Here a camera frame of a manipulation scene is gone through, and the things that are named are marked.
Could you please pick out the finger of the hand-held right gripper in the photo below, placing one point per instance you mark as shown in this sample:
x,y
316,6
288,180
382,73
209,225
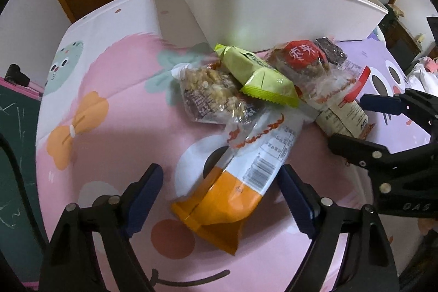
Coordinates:
x,y
379,104
356,150

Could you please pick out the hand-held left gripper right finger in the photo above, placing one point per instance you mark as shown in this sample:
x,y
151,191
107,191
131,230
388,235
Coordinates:
x,y
297,199

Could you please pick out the clear red-striped snack packet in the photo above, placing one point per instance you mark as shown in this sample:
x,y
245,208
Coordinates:
x,y
335,86

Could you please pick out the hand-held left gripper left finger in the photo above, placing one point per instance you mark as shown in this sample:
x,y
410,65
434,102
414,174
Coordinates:
x,y
143,199

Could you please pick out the dark brown snack packet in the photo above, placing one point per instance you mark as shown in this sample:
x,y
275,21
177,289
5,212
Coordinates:
x,y
330,51

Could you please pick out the dark cabinet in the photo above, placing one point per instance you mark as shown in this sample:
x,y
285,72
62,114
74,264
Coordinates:
x,y
403,35

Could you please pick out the cartoon printed tablecloth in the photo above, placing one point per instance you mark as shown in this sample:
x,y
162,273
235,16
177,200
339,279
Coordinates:
x,y
113,114

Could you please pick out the green snack packet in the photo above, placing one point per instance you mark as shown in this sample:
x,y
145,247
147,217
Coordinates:
x,y
260,76

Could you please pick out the clear packet with red label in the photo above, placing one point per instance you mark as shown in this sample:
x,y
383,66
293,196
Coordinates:
x,y
301,62

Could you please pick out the green chalkboard with pink frame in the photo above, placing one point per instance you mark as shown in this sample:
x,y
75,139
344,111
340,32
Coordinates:
x,y
17,148

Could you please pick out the clear nut bar packet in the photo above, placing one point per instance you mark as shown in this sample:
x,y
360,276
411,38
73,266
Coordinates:
x,y
212,93

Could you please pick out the white bedding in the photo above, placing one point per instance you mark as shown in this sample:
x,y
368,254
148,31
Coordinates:
x,y
422,73

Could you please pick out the orange and white snack packet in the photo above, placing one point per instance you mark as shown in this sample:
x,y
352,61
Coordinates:
x,y
222,206

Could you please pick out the black chalkboard knob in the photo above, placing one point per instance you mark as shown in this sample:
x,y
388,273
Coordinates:
x,y
17,73

